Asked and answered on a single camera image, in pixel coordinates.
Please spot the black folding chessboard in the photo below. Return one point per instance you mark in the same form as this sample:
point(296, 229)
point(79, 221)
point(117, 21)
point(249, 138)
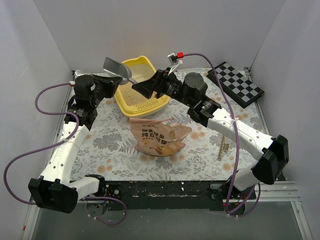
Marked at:
point(237, 86)

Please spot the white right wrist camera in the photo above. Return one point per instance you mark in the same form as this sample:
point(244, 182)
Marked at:
point(175, 61)

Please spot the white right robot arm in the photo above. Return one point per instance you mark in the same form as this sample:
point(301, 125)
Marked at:
point(271, 153)

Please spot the yellow cat litter box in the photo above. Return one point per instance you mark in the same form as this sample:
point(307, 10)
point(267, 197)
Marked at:
point(142, 69)

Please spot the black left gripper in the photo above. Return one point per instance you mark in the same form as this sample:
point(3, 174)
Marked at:
point(110, 85)

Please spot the beige litter in box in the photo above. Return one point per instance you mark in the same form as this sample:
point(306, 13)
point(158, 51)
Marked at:
point(127, 96)

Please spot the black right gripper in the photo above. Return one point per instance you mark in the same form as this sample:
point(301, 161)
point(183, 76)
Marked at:
point(158, 81)

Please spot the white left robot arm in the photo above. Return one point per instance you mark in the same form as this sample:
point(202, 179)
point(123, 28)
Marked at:
point(53, 189)

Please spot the pink cat litter bag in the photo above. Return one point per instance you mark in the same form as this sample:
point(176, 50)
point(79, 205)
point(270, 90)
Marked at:
point(157, 138)

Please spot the silver metal scoop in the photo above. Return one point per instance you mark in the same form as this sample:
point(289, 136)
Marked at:
point(113, 67)

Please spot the wooden ruler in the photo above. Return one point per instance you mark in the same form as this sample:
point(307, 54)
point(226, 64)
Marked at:
point(224, 147)

